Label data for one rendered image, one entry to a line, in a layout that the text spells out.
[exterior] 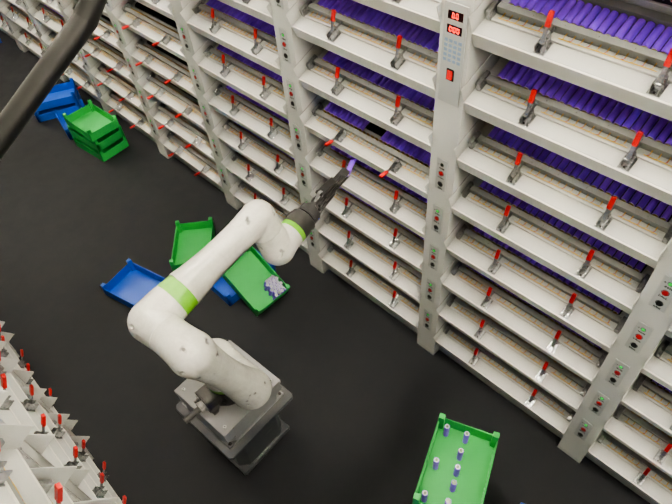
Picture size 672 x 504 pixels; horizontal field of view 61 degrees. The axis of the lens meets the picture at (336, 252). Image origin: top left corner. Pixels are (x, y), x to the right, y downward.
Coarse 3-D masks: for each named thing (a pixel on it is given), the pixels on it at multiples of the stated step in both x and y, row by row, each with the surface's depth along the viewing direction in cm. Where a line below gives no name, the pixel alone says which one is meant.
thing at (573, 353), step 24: (456, 264) 211; (456, 288) 211; (480, 288) 208; (504, 288) 203; (504, 312) 201; (528, 312) 196; (528, 336) 195; (552, 336) 192; (576, 336) 188; (576, 360) 187; (600, 360) 182
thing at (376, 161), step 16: (320, 96) 217; (304, 112) 216; (320, 128) 216; (336, 128) 213; (336, 144) 212; (352, 144) 207; (368, 160) 202; (384, 160) 200; (400, 176) 195; (416, 176) 193; (416, 192) 195
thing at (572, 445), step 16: (656, 272) 141; (656, 288) 144; (640, 304) 150; (640, 320) 153; (656, 320) 149; (624, 336) 161; (656, 336) 153; (624, 352) 165; (640, 352) 160; (608, 368) 174; (640, 368) 164; (592, 384) 184; (608, 384) 178; (624, 384) 173; (592, 400) 188; (576, 416) 200; (592, 416) 193; (608, 416) 187; (592, 432) 199; (560, 448) 220; (576, 448) 212
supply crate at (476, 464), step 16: (480, 432) 189; (496, 432) 185; (432, 448) 191; (448, 448) 190; (464, 448) 190; (480, 448) 190; (432, 464) 187; (448, 464) 187; (464, 464) 187; (480, 464) 186; (432, 480) 184; (448, 480) 184; (464, 480) 183; (480, 480) 183; (416, 496) 174; (432, 496) 181; (448, 496) 180; (464, 496) 180; (480, 496) 180
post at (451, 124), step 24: (456, 0) 137; (480, 0) 135; (456, 120) 160; (432, 144) 173; (456, 144) 166; (432, 168) 179; (456, 168) 172; (432, 192) 186; (456, 216) 191; (432, 240) 202; (432, 312) 231; (432, 336) 242
